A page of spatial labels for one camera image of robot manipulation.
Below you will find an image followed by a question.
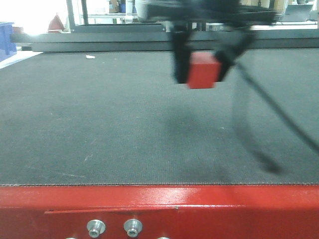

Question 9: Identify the left silver hex bolt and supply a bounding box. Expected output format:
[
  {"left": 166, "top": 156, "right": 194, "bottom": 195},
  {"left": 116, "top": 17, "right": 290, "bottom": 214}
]
[{"left": 87, "top": 219, "right": 106, "bottom": 238}]

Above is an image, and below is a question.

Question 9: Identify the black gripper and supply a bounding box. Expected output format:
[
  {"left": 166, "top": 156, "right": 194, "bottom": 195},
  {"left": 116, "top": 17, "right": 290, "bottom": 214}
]
[{"left": 143, "top": 0, "right": 276, "bottom": 84}]

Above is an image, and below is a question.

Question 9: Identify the blue plastic crate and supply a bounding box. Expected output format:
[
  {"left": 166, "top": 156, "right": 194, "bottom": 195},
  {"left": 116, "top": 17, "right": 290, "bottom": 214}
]
[{"left": 0, "top": 22, "right": 17, "bottom": 61}]

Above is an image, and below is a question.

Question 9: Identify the right silver hex bolt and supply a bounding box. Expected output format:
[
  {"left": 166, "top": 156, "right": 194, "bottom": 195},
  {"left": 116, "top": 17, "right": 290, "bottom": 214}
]
[{"left": 124, "top": 219, "right": 143, "bottom": 238}]

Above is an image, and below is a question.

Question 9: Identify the red magnetic cube block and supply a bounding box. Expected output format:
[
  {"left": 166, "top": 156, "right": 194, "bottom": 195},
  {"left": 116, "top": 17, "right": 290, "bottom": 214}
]
[{"left": 186, "top": 52, "right": 222, "bottom": 89}]

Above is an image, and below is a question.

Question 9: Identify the silver hex bolt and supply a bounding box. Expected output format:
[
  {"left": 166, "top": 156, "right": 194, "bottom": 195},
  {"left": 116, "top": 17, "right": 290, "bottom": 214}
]
[
  {"left": 87, "top": 219, "right": 106, "bottom": 238},
  {"left": 124, "top": 219, "right": 143, "bottom": 238}
]

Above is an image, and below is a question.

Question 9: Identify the red metal base frame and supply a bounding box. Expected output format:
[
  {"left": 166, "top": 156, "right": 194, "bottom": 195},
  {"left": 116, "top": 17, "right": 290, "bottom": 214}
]
[{"left": 0, "top": 185, "right": 319, "bottom": 239}]

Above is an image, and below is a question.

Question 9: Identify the dark grey carpet mat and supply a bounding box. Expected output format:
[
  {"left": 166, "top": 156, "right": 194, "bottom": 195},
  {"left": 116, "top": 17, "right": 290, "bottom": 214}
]
[{"left": 0, "top": 52, "right": 319, "bottom": 185}]

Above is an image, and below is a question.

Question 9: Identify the black metal table frame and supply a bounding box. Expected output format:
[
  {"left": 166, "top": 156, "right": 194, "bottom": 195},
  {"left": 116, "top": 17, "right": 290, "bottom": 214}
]
[{"left": 10, "top": 22, "right": 319, "bottom": 52}]

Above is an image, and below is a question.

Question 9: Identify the red cone-shaped object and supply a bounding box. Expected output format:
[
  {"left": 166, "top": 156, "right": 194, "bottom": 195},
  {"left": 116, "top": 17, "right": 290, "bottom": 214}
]
[{"left": 47, "top": 14, "right": 65, "bottom": 33}]

